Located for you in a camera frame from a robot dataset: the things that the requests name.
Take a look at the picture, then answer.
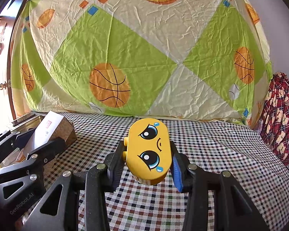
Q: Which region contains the basketball pattern bedsheet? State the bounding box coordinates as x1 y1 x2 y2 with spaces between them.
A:
11 0 272 127

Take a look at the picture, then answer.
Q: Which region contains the tin box lid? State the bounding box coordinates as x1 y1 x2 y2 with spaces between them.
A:
11 112 36 127

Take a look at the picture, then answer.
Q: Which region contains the checkered tablecloth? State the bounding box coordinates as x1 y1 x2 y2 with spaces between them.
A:
19 111 289 231

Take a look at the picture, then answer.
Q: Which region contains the white Oriental Club box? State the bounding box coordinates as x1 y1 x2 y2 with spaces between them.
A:
23 111 65 158

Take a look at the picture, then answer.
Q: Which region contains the yellow cartoon face block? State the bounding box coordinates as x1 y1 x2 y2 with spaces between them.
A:
122 118 172 186

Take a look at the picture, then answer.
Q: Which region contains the gold tin box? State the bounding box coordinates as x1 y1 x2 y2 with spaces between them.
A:
0 111 78 176

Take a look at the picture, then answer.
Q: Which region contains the red floral fabric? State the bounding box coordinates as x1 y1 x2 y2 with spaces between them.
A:
260 72 289 166

